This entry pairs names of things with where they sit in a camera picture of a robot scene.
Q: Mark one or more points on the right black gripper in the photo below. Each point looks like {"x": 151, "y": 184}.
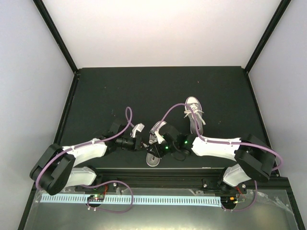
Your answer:
{"x": 158, "y": 152}

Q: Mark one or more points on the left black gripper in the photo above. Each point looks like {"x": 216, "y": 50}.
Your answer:
{"x": 138, "y": 143}

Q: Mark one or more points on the grey sneaker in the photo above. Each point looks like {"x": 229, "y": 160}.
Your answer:
{"x": 151, "y": 160}
{"x": 193, "y": 110}

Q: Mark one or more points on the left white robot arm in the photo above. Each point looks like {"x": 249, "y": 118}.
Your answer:
{"x": 58, "y": 167}

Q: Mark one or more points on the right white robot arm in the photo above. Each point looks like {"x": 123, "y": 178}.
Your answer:
{"x": 253, "y": 160}

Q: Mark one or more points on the left small circuit board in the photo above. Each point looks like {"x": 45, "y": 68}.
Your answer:
{"x": 96, "y": 198}

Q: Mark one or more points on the small circuit board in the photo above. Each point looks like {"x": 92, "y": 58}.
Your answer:
{"x": 96, "y": 198}
{"x": 232, "y": 199}

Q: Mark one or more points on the right small circuit board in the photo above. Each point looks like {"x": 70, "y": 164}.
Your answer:
{"x": 232, "y": 199}

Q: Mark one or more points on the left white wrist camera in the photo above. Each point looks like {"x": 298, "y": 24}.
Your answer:
{"x": 136, "y": 129}

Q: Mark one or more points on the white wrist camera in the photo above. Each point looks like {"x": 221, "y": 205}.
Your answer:
{"x": 136, "y": 129}
{"x": 155, "y": 137}

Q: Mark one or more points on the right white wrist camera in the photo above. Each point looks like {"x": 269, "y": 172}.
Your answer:
{"x": 155, "y": 137}

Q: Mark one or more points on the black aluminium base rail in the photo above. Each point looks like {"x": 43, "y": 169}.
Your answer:
{"x": 199, "y": 179}

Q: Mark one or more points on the white slotted cable duct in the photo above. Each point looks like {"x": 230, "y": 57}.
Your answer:
{"x": 209, "y": 201}

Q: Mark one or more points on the left black frame post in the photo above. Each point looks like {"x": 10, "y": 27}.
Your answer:
{"x": 55, "y": 33}

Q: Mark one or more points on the black frame post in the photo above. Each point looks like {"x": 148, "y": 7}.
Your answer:
{"x": 55, "y": 33}
{"x": 283, "y": 5}

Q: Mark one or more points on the right black frame post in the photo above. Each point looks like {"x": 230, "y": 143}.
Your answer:
{"x": 283, "y": 5}

